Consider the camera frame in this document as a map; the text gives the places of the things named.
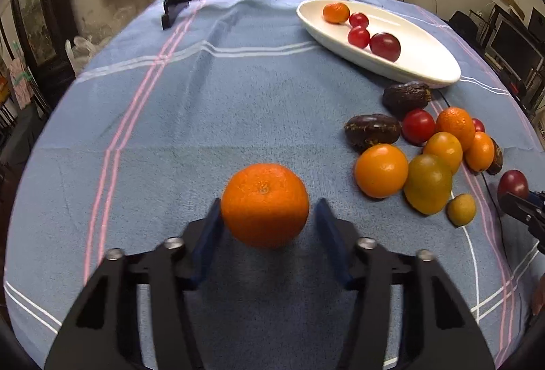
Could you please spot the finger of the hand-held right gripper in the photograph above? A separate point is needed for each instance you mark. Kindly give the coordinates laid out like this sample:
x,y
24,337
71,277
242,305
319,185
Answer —
x,y
537,196
517,208

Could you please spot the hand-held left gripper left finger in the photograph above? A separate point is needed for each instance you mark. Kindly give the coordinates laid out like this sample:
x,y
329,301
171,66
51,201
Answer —
x,y
208,238

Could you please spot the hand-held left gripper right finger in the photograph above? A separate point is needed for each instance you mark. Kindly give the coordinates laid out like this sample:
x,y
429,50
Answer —
x,y
332,238

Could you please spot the dark purple tomato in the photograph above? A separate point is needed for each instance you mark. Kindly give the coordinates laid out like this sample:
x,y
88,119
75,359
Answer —
x,y
513,184
385,47

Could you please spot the small yellow tomato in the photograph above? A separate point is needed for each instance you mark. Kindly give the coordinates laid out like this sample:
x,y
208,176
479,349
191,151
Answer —
x,y
461,209

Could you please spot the large mandarin orange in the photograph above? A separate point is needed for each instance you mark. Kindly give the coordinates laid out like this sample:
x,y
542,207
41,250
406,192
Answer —
x,y
266,204

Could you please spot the orange tomato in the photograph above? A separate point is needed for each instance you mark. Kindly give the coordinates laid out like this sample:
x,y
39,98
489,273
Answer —
x,y
381,170
443,148
480,150

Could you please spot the yellow-green tomato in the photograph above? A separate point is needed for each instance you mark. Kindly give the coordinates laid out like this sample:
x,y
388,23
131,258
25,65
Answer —
x,y
428,184

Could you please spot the medium mandarin orange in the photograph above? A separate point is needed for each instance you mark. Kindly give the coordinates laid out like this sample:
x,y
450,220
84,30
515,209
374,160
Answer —
x,y
455,125

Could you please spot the white oval plate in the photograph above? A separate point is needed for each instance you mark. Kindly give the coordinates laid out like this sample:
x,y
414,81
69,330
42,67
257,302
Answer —
x,y
417,55

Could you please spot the person's right hand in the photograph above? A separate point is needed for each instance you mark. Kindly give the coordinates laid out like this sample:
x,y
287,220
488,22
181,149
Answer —
x,y
540,293

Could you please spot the blue striped tablecloth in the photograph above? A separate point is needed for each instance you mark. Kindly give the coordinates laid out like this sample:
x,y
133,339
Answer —
x,y
213,97

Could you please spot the black monitor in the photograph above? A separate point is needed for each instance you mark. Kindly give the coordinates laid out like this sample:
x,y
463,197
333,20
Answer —
x,y
513,46

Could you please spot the small mandarin orange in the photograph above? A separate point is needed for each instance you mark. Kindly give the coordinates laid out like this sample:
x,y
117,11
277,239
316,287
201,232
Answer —
x,y
336,12

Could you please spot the clear plastic bag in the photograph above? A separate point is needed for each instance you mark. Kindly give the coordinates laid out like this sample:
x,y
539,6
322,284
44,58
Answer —
x,y
81,50

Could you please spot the dark wooden cabinet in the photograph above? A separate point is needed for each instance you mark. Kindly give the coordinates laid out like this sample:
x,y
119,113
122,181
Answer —
x,y
38,12

